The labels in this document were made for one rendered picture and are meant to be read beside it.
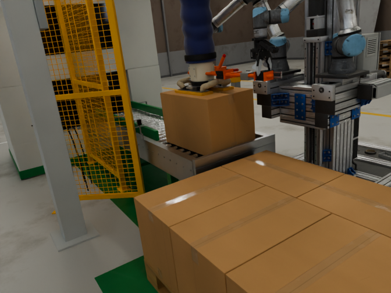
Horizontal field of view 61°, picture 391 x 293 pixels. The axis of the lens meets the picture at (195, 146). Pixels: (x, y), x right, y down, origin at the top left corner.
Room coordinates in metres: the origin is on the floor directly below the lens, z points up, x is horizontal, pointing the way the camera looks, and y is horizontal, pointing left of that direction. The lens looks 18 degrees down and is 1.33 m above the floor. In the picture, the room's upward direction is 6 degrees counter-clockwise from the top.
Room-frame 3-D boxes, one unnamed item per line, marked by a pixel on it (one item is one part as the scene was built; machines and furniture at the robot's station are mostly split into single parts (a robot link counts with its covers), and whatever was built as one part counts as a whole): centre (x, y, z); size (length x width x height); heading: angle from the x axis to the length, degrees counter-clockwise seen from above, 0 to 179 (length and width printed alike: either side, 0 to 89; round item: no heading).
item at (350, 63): (2.02, -0.93, 1.09); 0.15 x 0.15 x 0.10
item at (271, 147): (2.11, -0.28, 0.47); 0.70 x 0.03 x 0.15; 122
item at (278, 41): (2.44, -0.66, 1.20); 0.13 x 0.12 x 0.14; 156
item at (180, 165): (2.94, 0.62, 0.50); 2.31 x 0.05 x 0.19; 32
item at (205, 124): (2.42, -0.10, 0.75); 0.60 x 0.40 x 0.40; 34
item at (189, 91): (2.37, -0.02, 0.98); 0.34 x 0.10 x 0.05; 34
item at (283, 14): (1.95, -0.53, 1.39); 0.11 x 0.11 x 0.08; 83
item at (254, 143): (2.11, -0.28, 0.58); 0.70 x 0.03 x 0.06; 122
